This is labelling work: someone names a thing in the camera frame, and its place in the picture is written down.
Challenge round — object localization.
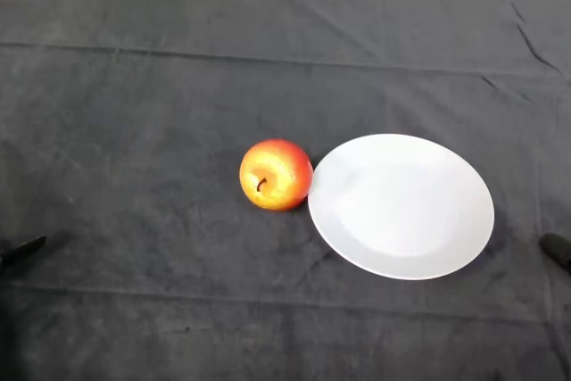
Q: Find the white round plate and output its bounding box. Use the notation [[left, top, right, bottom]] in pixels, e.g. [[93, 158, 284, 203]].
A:
[[307, 132, 496, 282]]

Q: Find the dark grey cloth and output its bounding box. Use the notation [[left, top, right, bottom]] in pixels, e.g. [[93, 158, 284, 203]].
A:
[[0, 0, 571, 381]]

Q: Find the red yellow apple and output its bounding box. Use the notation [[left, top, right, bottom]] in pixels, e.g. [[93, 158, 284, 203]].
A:
[[238, 138, 314, 212]]

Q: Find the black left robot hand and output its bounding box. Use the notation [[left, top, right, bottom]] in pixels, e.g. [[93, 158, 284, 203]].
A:
[[0, 234, 48, 269]]

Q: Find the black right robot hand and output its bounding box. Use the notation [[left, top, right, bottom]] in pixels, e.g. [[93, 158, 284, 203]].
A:
[[538, 232, 571, 273]]

